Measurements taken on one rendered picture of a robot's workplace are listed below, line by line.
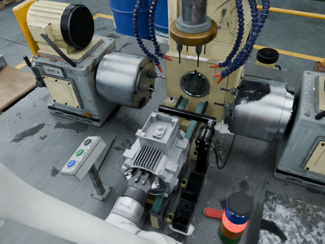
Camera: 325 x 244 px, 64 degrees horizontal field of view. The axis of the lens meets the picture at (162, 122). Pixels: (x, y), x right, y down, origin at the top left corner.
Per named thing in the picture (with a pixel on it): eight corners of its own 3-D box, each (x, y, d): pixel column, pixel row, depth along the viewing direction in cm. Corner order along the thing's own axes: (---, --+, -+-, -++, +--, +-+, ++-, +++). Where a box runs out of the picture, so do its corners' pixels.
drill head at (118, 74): (105, 77, 149) (94, 36, 131) (164, 90, 138) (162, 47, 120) (80, 105, 133) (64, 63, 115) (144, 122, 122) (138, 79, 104)
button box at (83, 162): (94, 144, 102) (86, 135, 99) (107, 144, 98) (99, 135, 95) (67, 181, 91) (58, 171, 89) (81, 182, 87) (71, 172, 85)
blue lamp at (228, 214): (227, 198, 67) (229, 189, 64) (251, 206, 65) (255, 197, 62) (221, 220, 63) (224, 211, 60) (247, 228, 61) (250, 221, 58)
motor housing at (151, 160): (146, 147, 111) (141, 115, 97) (189, 160, 105) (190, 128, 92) (125, 187, 98) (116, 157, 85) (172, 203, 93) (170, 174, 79)
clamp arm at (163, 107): (216, 121, 108) (160, 108, 116) (217, 116, 106) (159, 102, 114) (214, 127, 106) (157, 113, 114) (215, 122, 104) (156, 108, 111)
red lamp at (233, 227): (225, 206, 70) (227, 198, 67) (247, 214, 68) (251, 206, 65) (219, 227, 66) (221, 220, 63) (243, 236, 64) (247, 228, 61)
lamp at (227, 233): (223, 213, 73) (225, 206, 70) (244, 221, 71) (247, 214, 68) (217, 234, 69) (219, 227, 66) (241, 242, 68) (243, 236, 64)
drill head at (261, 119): (220, 102, 129) (226, 58, 111) (310, 122, 117) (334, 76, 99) (206, 138, 113) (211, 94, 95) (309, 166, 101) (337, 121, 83)
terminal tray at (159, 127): (153, 125, 99) (151, 111, 93) (179, 132, 96) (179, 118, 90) (139, 149, 91) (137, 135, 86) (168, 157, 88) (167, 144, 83)
